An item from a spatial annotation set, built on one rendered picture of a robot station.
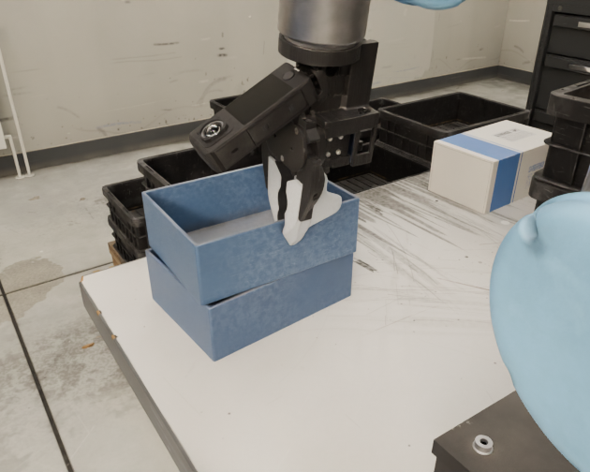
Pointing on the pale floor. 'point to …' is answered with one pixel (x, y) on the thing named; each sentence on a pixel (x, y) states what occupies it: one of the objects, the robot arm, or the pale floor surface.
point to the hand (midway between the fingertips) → (284, 233)
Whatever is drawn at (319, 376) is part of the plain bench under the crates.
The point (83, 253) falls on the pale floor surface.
